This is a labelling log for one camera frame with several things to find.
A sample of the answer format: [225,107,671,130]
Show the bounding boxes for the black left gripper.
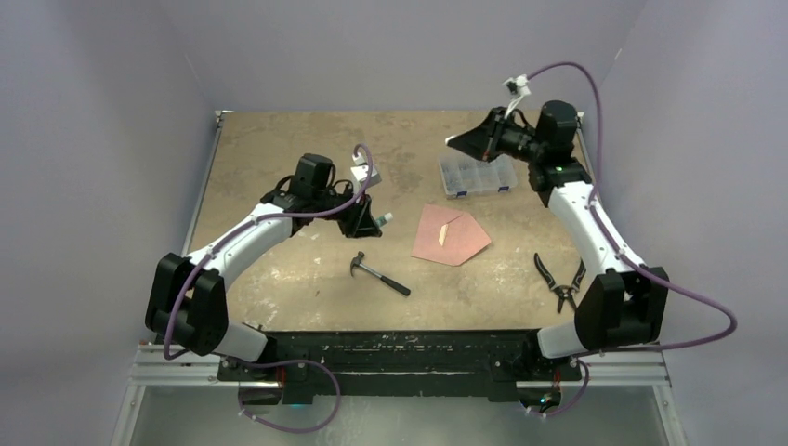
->
[312,182,382,238]

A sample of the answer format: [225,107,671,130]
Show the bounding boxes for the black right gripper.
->
[447,108,544,164]

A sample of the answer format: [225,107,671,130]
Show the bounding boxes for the white green glue stick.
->
[376,213,393,225]

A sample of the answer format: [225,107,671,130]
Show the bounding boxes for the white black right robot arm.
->
[446,100,667,378]

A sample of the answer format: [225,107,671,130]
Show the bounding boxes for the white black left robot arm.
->
[144,143,382,380]

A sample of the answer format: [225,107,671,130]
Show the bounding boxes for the clear plastic screw organizer box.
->
[438,152,519,199]

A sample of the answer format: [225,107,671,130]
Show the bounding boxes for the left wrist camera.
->
[350,160,382,191]

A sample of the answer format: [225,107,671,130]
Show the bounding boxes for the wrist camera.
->
[350,160,382,191]
[503,74,531,118]

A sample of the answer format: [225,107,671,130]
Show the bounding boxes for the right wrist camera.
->
[503,74,531,118]

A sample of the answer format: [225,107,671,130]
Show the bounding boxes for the black handled hammer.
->
[349,251,412,296]

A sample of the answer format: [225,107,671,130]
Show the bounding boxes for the black handled pliers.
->
[533,253,587,314]

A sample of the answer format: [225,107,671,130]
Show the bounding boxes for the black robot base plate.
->
[212,329,585,411]

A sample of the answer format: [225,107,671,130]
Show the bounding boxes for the aluminium frame rail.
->
[111,111,688,446]

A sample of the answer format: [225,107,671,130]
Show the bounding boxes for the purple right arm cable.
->
[523,61,738,420]

